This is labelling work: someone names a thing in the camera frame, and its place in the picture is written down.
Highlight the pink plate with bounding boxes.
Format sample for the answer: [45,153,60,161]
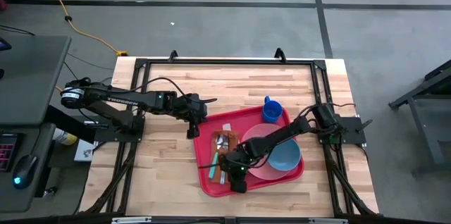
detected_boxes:
[241,123,301,182]

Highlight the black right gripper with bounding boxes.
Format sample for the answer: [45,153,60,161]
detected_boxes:
[218,148,252,194]

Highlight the thin black floor cable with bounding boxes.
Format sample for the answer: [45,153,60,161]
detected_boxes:
[63,51,114,81]
[0,25,36,37]

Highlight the brown cloth napkin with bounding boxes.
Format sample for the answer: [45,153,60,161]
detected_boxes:
[210,129,241,185]

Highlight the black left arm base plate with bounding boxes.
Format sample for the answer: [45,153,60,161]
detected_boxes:
[93,116,146,144]

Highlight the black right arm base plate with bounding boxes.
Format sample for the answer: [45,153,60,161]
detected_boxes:
[315,115,373,146]

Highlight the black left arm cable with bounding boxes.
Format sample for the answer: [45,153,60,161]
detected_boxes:
[105,76,218,105]

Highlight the grey desk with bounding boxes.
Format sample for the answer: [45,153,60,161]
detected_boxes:
[0,33,73,214]

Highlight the spoon with teal handle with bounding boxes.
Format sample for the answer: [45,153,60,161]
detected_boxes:
[208,134,225,180]

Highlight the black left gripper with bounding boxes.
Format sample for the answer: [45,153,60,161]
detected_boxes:
[174,92,209,140]

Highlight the grey metal cart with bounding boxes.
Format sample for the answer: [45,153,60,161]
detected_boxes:
[388,60,451,175]

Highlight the silver metal bracket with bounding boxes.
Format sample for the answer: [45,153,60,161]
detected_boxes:
[308,218,350,224]
[111,216,153,224]

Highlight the black computer mouse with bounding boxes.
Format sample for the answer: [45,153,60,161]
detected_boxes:
[12,154,38,190]

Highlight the black aluminium table frame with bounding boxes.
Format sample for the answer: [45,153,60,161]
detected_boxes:
[78,56,381,218]

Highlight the fork with patterned teal handle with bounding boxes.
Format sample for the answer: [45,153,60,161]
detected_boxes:
[218,135,230,185]

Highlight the blue mug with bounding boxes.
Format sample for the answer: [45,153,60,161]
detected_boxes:
[261,95,284,124]

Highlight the yellow extension cable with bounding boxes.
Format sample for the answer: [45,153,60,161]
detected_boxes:
[37,0,130,58]

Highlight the white box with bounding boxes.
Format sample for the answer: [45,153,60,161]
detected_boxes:
[73,139,98,163]

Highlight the yellow bottle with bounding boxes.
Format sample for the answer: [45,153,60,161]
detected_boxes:
[52,128,78,147]

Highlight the backlit keyboard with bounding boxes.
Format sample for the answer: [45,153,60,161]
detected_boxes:
[0,134,19,174]

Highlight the blue bowl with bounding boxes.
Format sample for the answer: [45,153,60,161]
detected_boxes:
[266,138,302,172]

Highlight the red plastic tray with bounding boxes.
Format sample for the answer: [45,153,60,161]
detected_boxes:
[192,105,305,198]

